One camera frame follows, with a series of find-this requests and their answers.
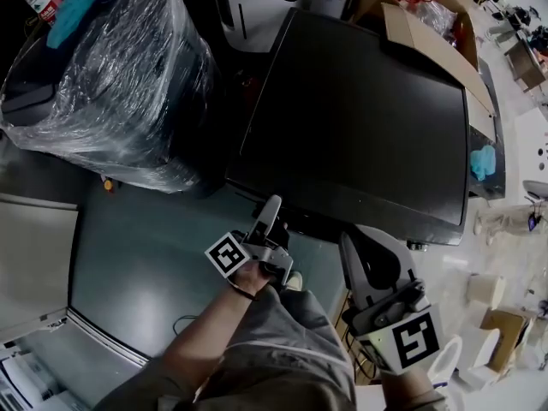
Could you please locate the small cardboard box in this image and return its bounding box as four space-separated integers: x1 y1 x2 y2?
479 306 536 374

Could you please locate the person's left forearm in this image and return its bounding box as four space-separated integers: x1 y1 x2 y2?
92 287 269 411

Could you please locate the person's left hand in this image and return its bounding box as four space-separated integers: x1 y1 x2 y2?
233 262 271 296

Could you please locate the white cabinet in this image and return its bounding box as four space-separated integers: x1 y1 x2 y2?
0 193 80 344

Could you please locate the plastic-wrapped black appliance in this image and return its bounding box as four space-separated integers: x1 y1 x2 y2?
0 0 222 196

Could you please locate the person's right forearm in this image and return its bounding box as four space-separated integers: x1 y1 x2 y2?
378 364 449 411

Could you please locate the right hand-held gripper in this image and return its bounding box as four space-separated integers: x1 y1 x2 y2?
340 223 445 377

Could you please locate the black framed cabinet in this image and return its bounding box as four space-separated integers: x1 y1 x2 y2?
464 57 509 199

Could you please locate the large cardboard box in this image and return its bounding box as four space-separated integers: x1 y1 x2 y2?
350 0 493 115

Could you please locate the white and black appliance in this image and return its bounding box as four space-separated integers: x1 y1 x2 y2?
209 0 307 53

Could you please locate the wooden pallet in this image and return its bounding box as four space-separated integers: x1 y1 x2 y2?
340 289 382 387

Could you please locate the black washing machine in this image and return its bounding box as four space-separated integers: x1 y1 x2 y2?
224 8 471 247

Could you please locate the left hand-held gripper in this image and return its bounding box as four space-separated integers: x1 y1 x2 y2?
204 194 295 289

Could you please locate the blue cloth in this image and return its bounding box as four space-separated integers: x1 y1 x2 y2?
45 0 108 50
469 145 497 182

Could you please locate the person's grey shirt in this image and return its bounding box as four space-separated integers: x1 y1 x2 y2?
188 287 359 411

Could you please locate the clear jug red cap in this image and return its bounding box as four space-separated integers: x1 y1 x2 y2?
387 0 455 33

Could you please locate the white board with holes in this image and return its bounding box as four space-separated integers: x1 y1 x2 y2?
513 109 548 177

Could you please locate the white toilet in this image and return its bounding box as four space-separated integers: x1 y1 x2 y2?
427 334 464 391
464 327 502 387

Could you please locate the black floor cable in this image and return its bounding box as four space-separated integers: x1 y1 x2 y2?
172 313 203 337

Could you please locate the brown wooden desk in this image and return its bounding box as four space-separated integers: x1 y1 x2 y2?
504 36 548 93

